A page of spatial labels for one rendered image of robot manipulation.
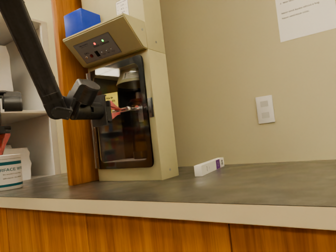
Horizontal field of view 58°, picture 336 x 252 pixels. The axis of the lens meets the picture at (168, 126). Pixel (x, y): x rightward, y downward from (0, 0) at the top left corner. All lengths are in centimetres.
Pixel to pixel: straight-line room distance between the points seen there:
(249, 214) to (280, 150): 74
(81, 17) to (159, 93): 40
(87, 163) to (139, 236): 57
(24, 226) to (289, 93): 112
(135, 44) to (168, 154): 41
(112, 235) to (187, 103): 82
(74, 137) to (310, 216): 95
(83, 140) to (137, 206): 61
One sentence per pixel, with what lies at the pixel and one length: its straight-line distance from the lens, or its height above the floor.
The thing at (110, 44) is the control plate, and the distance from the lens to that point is 117.
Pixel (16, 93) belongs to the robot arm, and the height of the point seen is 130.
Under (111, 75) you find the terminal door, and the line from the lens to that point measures 120.
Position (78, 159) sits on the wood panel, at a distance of 130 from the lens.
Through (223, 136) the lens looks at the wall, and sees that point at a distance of 143.
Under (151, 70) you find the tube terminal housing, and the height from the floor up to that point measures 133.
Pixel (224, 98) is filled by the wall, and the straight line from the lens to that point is 142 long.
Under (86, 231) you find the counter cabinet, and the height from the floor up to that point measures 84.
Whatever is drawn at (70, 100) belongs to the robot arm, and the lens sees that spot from 95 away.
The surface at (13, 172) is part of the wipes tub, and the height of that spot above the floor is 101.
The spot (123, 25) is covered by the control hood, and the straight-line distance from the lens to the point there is 110.
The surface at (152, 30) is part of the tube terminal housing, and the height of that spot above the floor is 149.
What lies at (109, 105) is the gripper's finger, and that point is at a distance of 104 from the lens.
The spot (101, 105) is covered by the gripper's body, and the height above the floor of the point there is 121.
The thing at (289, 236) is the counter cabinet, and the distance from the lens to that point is 66.
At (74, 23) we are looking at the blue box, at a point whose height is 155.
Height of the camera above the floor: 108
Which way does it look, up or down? 2 degrees up
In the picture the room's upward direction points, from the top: 6 degrees counter-clockwise
